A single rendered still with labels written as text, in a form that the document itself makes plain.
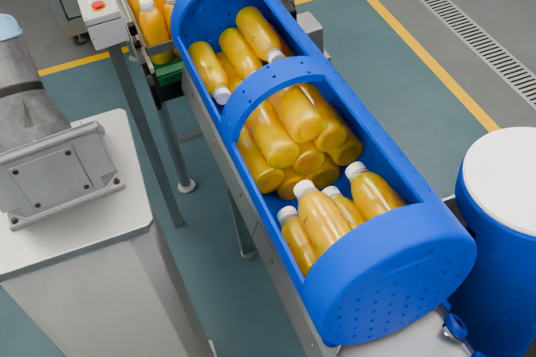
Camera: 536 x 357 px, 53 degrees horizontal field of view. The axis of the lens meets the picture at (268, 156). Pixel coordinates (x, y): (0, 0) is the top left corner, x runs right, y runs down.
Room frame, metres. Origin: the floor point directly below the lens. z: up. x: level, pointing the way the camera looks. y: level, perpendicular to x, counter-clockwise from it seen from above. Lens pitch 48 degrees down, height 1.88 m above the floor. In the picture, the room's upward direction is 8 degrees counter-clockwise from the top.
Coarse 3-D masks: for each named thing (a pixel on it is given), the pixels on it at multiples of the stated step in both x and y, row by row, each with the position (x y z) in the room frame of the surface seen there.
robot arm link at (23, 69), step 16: (0, 16) 0.80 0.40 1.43; (0, 32) 0.78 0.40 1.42; (16, 32) 0.80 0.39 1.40; (0, 48) 0.75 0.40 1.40; (16, 48) 0.77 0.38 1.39; (0, 64) 0.73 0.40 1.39; (16, 64) 0.74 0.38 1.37; (32, 64) 0.77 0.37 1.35; (0, 80) 0.71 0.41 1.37; (16, 80) 0.72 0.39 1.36; (32, 80) 0.73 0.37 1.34
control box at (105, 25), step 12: (84, 0) 1.40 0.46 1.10; (96, 0) 1.40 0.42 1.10; (108, 0) 1.39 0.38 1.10; (84, 12) 1.34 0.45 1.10; (96, 12) 1.33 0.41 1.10; (108, 12) 1.32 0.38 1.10; (96, 24) 1.31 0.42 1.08; (108, 24) 1.31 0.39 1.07; (120, 24) 1.32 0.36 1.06; (96, 36) 1.30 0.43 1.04; (108, 36) 1.31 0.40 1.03; (120, 36) 1.32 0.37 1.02; (96, 48) 1.30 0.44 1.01
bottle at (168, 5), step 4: (164, 4) 1.38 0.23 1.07; (168, 4) 1.37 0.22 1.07; (172, 4) 1.36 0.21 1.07; (164, 8) 1.37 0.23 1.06; (168, 8) 1.36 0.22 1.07; (172, 8) 1.36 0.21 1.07; (164, 12) 1.36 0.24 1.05; (168, 12) 1.35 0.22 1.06; (164, 16) 1.36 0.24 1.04; (168, 16) 1.35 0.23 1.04; (168, 20) 1.35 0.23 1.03; (168, 24) 1.35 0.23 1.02; (168, 28) 1.36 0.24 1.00; (168, 32) 1.36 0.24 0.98; (176, 52) 1.35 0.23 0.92
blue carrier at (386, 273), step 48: (192, 0) 1.15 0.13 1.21; (240, 0) 1.23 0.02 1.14; (240, 96) 0.79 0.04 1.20; (336, 96) 0.89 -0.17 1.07; (384, 144) 0.61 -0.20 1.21; (432, 192) 0.51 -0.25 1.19; (384, 240) 0.41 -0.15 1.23; (432, 240) 0.40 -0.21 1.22; (336, 288) 0.37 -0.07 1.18; (384, 288) 0.38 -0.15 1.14; (432, 288) 0.41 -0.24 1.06; (336, 336) 0.36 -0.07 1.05
